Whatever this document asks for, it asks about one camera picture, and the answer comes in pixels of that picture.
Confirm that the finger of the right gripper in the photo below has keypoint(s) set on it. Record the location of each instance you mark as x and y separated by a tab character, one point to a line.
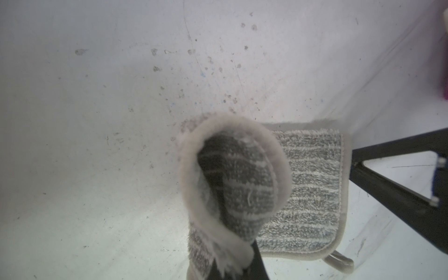
427	216

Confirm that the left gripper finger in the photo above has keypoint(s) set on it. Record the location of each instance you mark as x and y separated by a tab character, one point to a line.
256	271

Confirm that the grey striped dishcloth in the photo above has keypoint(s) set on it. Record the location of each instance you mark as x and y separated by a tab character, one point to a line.
284	186

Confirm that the purple snack packet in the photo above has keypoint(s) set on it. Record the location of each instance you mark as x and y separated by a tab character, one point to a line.
445	24

